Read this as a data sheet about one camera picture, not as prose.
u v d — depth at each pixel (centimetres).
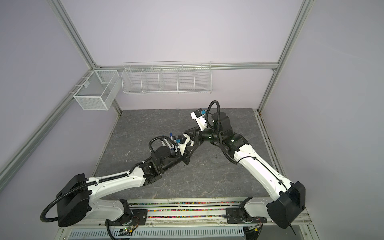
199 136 60
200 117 60
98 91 97
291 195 40
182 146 61
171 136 105
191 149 71
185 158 64
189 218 74
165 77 104
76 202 41
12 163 52
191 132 65
